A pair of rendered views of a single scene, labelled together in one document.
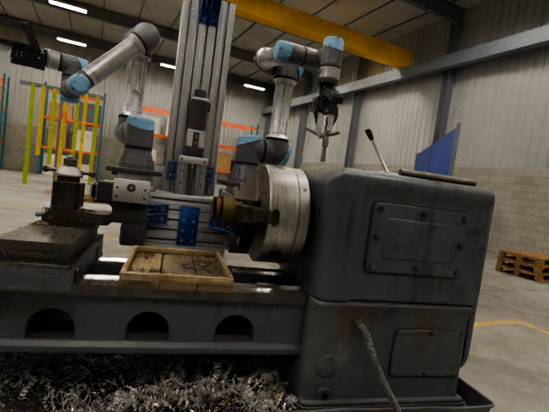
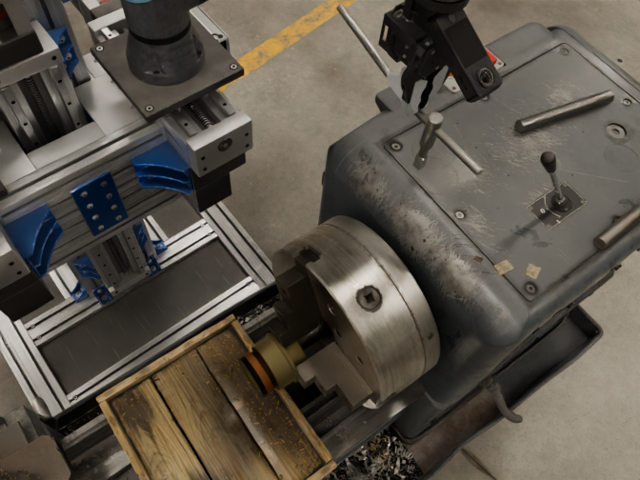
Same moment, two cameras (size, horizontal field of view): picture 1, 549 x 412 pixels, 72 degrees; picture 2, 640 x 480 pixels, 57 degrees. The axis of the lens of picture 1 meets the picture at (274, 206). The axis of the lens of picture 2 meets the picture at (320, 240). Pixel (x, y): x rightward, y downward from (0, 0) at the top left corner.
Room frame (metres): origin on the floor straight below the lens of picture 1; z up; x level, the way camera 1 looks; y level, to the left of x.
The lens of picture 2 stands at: (0.93, 0.24, 2.02)
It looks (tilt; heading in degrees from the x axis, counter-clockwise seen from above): 61 degrees down; 332
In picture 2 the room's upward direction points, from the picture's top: 8 degrees clockwise
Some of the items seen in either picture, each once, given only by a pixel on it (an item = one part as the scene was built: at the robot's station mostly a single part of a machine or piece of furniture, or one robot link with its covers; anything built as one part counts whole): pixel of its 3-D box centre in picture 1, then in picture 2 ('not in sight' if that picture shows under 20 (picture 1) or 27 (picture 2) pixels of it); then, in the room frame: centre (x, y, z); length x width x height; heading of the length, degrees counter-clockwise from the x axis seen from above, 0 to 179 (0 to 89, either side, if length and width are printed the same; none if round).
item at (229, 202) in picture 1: (226, 208); (274, 362); (1.21, 0.15, 1.08); 0.09 x 0.09 x 0.09; 15
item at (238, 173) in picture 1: (245, 172); (162, 38); (1.85, 0.16, 1.21); 0.15 x 0.15 x 0.10
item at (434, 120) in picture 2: (324, 145); (427, 143); (1.38, -0.15, 1.34); 0.02 x 0.02 x 0.12
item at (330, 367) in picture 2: (255, 214); (342, 381); (1.14, 0.05, 1.08); 0.12 x 0.11 x 0.05; 15
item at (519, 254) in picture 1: (534, 265); not in sight; (7.55, -5.30, 0.22); 1.25 x 0.86 x 0.44; 119
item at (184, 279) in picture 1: (177, 266); (215, 432); (1.17, 0.27, 0.89); 0.36 x 0.30 x 0.04; 15
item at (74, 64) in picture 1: (73, 65); not in sight; (1.63, 0.92, 1.56); 0.11 x 0.08 x 0.09; 129
